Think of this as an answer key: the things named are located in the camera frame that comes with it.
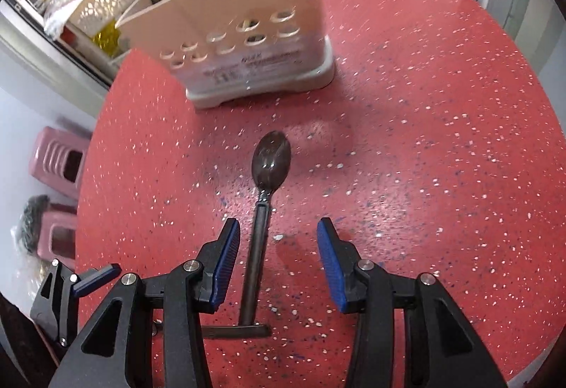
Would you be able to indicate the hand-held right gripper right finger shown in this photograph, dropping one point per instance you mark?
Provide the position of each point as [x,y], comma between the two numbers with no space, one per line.
[330,264]

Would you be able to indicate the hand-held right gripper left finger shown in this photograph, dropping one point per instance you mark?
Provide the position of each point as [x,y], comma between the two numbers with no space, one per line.
[227,264]

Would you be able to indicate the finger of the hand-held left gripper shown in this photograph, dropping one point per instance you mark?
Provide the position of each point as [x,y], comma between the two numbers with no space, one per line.
[95,279]

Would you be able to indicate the dark plastic spoon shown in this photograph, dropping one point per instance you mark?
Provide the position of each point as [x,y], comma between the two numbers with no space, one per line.
[238,331]
[270,158]

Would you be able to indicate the pink plastic stool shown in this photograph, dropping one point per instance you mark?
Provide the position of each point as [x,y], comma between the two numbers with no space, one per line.
[57,237]
[48,158]

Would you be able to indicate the grey fuzzy brush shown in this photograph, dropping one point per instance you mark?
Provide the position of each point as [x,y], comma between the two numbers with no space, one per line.
[33,220]

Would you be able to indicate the yellow packet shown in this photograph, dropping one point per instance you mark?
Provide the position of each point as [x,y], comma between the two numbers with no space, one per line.
[106,38]

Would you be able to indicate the crumpled white plastic bag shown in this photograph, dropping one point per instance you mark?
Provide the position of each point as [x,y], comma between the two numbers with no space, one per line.
[59,14]

